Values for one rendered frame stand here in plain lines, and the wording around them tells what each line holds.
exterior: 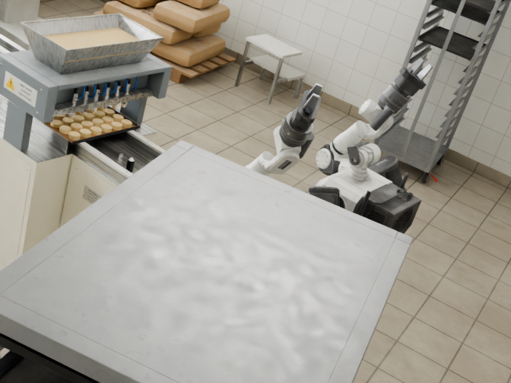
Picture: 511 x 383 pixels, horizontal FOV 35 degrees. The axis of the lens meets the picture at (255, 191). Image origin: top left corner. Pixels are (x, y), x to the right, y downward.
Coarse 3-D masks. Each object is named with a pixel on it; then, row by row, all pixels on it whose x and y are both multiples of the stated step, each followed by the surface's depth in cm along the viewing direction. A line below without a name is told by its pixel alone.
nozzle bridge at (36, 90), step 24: (0, 72) 330; (24, 72) 321; (48, 72) 327; (96, 72) 340; (120, 72) 347; (144, 72) 356; (168, 72) 370; (24, 96) 324; (48, 96) 316; (120, 96) 358; (144, 96) 370; (24, 120) 328; (48, 120) 323; (24, 144) 335
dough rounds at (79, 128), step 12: (60, 120) 355; (72, 120) 353; (84, 120) 361; (96, 120) 360; (108, 120) 363; (120, 120) 368; (60, 132) 345; (72, 132) 344; (84, 132) 347; (96, 132) 351; (108, 132) 357
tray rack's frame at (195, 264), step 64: (128, 192) 134; (192, 192) 140; (256, 192) 146; (64, 256) 114; (128, 256) 118; (192, 256) 123; (256, 256) 127; (320, 256) 133; (384, 256) 138; (0, 320) 100; (64, 320) 102; (128, 320) 106; (192, 320) 109; (256, 320) 113; (320, 320) 117
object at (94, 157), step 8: (72, 144) 345; (80, 144) 342; (88, 144) 343; (80, 152) 343; (88, 152) 340; (96, 152) 339; (88, 160) 341; (96, 160) 338; (104, 160) 335; (112, 160) 336; (104, 168) 336; (112, 168) 334; (120, 168) 332; (112, 176) 335; (120, 176) 332; (128, 176) 329
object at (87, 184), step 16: (112, 144) 362; (128, 144) 366; (80, 160) 343; (128, 160) 341; (144, 160) 357; (80, 176) 345; (96, 176) 339; (80, 192) 348; (96, 192) 341; (64, 208) 357; (80, 208) 350; (64, 224) 359
